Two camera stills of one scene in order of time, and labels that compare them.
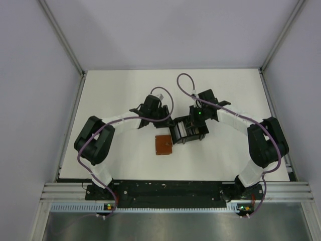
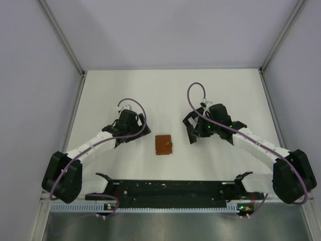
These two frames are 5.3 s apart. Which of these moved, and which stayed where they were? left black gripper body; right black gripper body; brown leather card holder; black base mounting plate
Moved: right black gripper body; left black gripper body
Stayed: black base mounting plate; brown leather card holder
